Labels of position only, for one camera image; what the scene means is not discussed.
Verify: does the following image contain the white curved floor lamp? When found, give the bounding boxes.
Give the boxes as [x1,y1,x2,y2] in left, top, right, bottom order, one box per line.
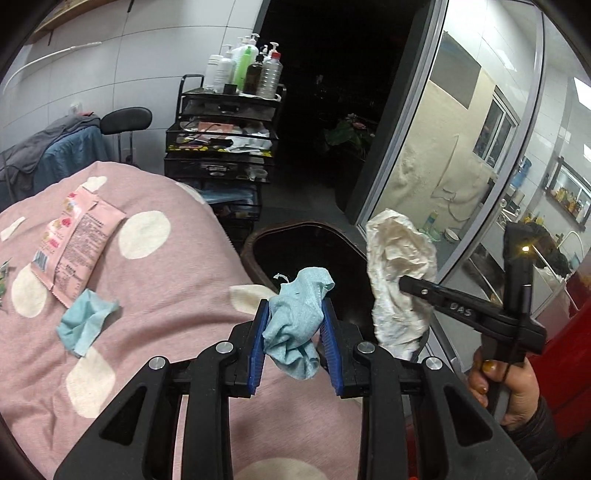
[7,41,102,89]

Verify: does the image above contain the black trolley cart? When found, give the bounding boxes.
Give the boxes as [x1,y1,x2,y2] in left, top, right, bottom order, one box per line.
[164,74,283,246]

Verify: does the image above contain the wooden wall shelf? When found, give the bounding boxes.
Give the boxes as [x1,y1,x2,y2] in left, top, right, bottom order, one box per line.
[32,0,134,42]

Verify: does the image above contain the blue covered massage bed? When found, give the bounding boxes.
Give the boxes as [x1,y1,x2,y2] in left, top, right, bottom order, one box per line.
[0,115,117,204]

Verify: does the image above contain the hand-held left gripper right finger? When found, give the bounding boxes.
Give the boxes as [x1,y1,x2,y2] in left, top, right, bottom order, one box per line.
[318,298,539,480]

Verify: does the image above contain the pink printed snack packet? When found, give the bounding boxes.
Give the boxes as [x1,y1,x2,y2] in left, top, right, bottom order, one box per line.
[31,187,100,282]

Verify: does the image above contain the black trash bin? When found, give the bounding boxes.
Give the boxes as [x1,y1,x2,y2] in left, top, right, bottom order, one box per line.
[242,222,458,370]

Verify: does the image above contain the grey blanket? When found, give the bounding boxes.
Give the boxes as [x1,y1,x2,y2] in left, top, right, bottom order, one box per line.
[0,115,102,186]

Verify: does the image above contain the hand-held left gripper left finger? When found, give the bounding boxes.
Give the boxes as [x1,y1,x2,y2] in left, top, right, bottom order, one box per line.
[53,299,271,480]

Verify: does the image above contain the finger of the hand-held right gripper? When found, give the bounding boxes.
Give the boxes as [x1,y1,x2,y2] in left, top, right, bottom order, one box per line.
[399,275,509,330]

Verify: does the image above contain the black round stool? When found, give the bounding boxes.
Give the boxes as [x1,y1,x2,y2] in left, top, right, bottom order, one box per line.
[100,107,153,165]

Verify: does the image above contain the person's right forearm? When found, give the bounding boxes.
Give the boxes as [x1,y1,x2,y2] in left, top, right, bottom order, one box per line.
[504,397,578,480]

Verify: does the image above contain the light blue cloth scrap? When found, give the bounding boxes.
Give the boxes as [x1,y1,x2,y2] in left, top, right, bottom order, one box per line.
[262,267,336,381]
[56,288,120,358]

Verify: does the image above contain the potted plant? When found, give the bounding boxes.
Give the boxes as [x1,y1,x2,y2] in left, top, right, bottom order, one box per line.
[323,113,380,163]

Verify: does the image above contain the cluster of toiletry bottles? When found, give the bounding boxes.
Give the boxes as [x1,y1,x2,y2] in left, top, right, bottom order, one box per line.
[203,34,283,100]

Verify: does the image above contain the pink plain snack packet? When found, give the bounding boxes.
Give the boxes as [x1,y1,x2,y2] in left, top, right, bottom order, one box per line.
[50,196,127,309]

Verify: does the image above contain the person's right hand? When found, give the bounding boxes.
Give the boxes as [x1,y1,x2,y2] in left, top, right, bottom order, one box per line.
[467,355,541,429]

